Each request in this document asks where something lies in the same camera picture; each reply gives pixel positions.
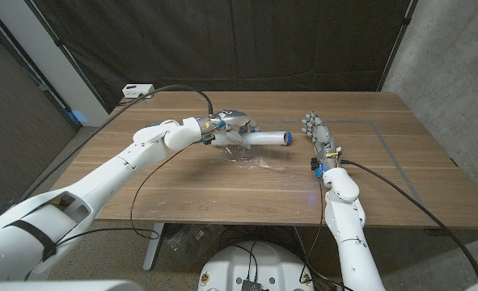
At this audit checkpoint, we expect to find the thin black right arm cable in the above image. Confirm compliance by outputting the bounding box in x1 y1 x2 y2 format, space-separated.
301 179 327 284

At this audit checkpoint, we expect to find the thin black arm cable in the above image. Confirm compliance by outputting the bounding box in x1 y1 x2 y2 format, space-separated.
55 147 187 247
301 179 327 284

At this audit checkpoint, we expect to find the white robot torso base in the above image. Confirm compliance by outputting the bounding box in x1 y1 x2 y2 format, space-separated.
197 241 315 291

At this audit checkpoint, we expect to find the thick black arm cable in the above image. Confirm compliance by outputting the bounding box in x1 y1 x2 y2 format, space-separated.
339 158 478 283
18 83 215 201

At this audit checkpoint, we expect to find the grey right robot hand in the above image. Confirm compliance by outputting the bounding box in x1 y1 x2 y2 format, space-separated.
301 111 343 179

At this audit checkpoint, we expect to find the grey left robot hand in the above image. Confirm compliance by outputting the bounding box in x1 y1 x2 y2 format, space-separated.
196 108 260 150

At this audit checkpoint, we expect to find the black backdrop stand pole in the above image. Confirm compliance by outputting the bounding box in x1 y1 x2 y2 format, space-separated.
23 0 111 115
377 0 420 92

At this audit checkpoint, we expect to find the clear plastic bag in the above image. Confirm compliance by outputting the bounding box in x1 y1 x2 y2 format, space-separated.
167 224 223 270

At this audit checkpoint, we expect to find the grey tape outline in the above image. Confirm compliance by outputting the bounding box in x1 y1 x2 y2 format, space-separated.
141 119 438 227

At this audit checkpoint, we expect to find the black backdrop curtain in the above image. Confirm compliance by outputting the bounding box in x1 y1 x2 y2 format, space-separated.
23 0 416 114

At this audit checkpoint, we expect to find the white power box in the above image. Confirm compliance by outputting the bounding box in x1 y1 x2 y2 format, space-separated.
121 83 156 99

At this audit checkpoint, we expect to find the clear plastic wrap film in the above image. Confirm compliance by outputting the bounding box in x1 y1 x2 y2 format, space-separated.
212 145 282 171

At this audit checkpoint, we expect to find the black electronics box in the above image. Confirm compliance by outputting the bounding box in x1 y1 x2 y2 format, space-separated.
241 278 263 291

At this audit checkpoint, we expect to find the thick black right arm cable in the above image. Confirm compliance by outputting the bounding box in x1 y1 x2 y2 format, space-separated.
339 158 478 283

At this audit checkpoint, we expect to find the plastic wrap roll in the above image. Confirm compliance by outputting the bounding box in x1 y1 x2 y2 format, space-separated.
210 129 290 147

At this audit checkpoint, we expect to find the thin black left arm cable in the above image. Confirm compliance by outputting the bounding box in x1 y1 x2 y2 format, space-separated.
55 147 187 247

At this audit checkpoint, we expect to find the white table leg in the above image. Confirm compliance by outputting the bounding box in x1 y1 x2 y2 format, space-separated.
143 222 166 272

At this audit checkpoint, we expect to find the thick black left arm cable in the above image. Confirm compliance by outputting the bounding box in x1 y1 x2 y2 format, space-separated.
18 83 215 201

